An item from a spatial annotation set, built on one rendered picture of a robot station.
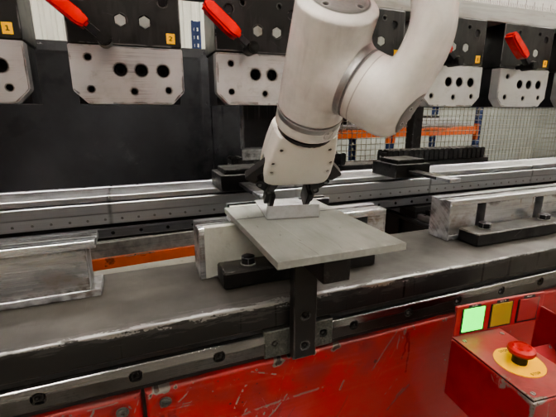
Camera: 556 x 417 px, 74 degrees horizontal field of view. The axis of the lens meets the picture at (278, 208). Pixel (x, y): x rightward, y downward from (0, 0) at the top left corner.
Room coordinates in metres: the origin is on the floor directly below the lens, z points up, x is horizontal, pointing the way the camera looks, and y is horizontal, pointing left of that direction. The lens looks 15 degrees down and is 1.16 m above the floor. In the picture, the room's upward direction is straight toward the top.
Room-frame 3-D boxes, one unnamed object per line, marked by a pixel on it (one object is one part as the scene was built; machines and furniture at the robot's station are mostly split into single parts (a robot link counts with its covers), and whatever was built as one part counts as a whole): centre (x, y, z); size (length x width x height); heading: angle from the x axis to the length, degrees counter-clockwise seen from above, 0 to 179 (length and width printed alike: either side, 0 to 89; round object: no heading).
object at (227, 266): (0.64, -0.04, 0.89); 0.30 x 0.05 x 0.03; 111
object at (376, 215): (0.70, -0.03, 0.92); 0.39 x 0.06 x 0.10; 111
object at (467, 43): (0.81, -0.33, 1.26); 0.15 x 0.09 x 0.17; 111
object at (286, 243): (0.54, -0.04, 1.00); 0.26 x 0.18 x 0.01; 21
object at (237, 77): (0.67, 0.04, 1.26); 0.15 x 0.09 x 0.17; 111
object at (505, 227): (0.84, -0.57, 0.89); 0.30 x 0.05 x 0.03; 111
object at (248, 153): (0.68, 0.02, 1.13); 0.10 x 0.02 x 0.10; 111
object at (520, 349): (0.50, -0.38, 0.79); 0.04 x 0.04 x 0.04
